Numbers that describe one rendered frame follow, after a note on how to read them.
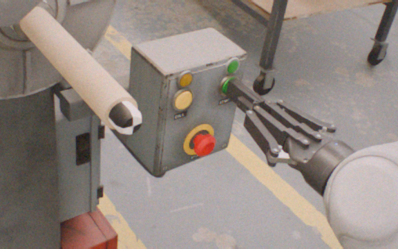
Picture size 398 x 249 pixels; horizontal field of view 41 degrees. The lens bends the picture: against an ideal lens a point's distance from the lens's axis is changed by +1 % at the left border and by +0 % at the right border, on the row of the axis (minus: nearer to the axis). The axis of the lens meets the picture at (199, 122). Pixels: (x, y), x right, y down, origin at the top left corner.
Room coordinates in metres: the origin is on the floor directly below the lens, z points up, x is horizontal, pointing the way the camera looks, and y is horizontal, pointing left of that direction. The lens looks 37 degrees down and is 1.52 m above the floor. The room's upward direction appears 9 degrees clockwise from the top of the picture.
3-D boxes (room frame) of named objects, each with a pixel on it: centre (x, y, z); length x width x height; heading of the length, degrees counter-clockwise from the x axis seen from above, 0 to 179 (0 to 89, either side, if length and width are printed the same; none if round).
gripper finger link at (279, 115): (0.62, -0.13, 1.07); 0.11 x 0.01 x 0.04; 40
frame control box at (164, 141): (0.75, 0.10, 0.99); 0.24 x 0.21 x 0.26; 42
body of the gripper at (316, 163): (0.56, -0.17, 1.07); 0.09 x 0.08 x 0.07; 42
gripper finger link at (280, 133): (0.61, -0.11, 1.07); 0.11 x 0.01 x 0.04; 43
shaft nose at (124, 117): (0.35, 0.06, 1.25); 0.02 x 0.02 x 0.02; 42
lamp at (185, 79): (0.65, 0.03, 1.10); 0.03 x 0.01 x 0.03; 132
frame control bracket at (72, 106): (0.71, 0.14, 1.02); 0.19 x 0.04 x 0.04; 132
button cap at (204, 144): (0.68, -0.01, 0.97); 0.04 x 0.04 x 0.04; 42
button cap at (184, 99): (0.65, 0.03, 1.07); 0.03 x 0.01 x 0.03; 132
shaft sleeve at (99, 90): (0.42, 0.13, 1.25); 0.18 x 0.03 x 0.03; 42
